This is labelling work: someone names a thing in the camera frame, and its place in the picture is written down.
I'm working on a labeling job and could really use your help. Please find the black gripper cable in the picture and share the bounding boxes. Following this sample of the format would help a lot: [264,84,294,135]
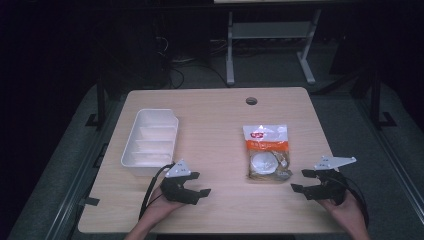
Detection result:
[343,175,370,229]
[138,162,176,222]

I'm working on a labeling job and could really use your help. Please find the person's left hand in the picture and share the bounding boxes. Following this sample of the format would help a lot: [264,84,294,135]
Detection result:
[143,192,185,224]

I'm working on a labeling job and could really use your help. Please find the orange and white snack packet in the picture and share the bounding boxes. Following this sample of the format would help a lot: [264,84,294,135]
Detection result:
[242,124,294,183]

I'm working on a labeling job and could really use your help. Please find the black floor cables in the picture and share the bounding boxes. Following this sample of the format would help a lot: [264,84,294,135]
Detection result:
[154,34,231,90]

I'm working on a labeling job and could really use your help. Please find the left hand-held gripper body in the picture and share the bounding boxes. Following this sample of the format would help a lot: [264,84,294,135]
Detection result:
[159,159,202,205]

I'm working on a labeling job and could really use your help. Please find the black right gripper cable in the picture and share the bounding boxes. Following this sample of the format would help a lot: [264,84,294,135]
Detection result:
[343,175,370,229]

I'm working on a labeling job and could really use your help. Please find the black metal stand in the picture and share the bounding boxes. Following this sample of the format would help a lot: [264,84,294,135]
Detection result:
[85,79,108,132]
[351,68,398,130]

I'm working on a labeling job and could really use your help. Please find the grey metal stand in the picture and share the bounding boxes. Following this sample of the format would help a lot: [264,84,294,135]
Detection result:
[225,8,318,87]

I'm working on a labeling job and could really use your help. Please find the black table edge clip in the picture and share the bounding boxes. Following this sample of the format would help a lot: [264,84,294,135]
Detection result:
[79,196,101,207]

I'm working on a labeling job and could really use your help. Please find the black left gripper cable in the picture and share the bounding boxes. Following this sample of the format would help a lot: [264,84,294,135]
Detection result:
[138,162,176,222]

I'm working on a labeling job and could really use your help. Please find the person's right hand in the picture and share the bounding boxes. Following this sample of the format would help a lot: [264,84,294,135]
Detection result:
[316,190,365,228]

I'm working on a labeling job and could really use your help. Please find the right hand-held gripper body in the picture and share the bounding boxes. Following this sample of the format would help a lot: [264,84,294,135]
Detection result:
[304,155,357,206]

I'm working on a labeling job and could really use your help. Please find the white plastic bin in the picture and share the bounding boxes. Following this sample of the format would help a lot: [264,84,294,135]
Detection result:
[120,108,180,177]

